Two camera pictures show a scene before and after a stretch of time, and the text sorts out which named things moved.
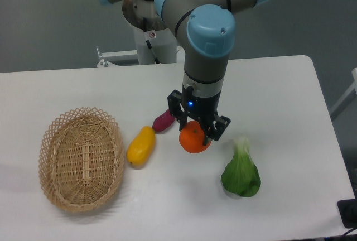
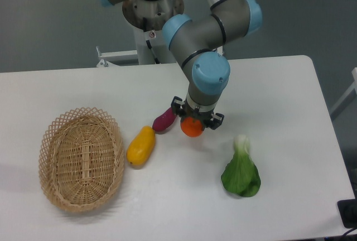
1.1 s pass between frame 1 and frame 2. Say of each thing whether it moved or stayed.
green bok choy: stayed
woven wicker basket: stayed
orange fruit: moved
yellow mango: stayed
